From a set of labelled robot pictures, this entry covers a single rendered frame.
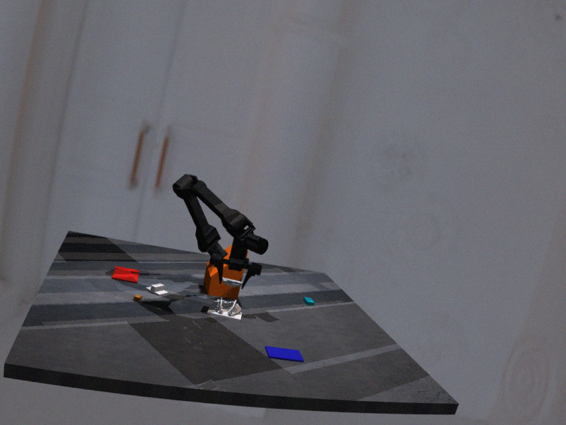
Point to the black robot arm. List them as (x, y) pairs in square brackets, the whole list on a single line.
[(189, 188)]

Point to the blue flat plate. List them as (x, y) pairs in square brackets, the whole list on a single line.
[(284, 354)]

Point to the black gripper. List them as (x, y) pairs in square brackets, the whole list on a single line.
[(219, 261)]

